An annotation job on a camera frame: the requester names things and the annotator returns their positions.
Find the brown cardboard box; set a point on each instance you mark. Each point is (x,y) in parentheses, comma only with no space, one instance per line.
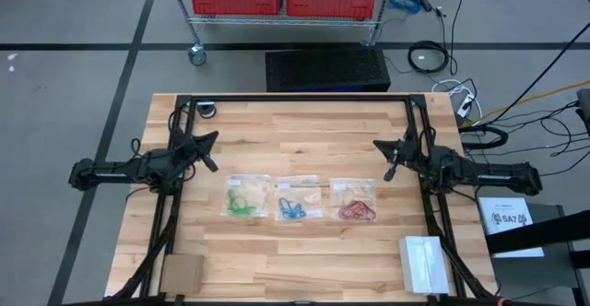
(182,274)

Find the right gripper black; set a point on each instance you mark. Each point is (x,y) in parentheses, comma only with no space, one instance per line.
(401,154)

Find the white printed manual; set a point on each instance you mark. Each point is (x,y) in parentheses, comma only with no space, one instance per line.
(502,209)

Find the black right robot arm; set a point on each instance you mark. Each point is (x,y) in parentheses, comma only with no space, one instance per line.
(484,172)

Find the white tape roll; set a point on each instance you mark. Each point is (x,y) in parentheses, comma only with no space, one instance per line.
(206,110)

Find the black metal table frame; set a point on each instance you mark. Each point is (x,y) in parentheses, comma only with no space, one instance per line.
(299,97)

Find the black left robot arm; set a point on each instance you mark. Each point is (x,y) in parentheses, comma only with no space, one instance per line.
(129,170)

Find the grey device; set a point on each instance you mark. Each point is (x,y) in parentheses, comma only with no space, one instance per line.
(584,108)

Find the white box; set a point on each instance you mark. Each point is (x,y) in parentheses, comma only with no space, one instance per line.
(424,264)

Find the grey cabinet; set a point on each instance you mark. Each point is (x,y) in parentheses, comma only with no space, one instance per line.
(530,278)

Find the black perforated box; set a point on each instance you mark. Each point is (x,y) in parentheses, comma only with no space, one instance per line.
(327,68)

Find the clear plastic zip bag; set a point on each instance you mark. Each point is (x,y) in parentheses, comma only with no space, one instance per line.
(251,186)
(309,191)
(355,188)

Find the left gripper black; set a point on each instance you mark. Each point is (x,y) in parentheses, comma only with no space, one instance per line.
(196,151)

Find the white power strip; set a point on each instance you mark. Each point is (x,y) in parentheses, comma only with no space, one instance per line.
(465,105)

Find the blue rubber band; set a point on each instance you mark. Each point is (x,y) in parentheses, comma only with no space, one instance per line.
(295,213)
(297,208)
(283,204)
(288,215)

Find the black metal beam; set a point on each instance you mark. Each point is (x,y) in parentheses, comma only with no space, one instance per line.
(544,232)

